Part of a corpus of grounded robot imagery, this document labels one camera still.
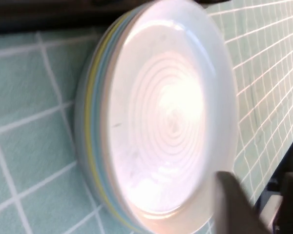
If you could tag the light blue round plate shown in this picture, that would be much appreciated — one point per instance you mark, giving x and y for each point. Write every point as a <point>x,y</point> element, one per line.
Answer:
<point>101,97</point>

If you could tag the yellow round plate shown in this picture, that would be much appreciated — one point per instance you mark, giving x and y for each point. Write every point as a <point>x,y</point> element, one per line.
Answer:
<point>89,97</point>

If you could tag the pink round plate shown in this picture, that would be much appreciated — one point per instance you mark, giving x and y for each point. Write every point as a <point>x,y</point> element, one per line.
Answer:
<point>111,102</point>

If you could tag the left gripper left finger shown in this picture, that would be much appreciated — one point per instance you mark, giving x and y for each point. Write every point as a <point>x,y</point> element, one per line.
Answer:
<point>234,207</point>

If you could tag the green checkered tablecloth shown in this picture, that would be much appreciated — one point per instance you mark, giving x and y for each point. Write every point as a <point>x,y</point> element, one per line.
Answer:
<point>27,97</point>

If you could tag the cream white round plate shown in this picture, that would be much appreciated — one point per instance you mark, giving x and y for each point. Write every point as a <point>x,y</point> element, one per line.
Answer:
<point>166,109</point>

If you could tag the black plastic drip tray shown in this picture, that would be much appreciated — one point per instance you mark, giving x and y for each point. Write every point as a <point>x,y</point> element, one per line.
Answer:
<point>39,14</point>

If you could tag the grey green round plate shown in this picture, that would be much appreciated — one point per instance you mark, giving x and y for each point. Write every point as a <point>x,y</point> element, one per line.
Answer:
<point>80,102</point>

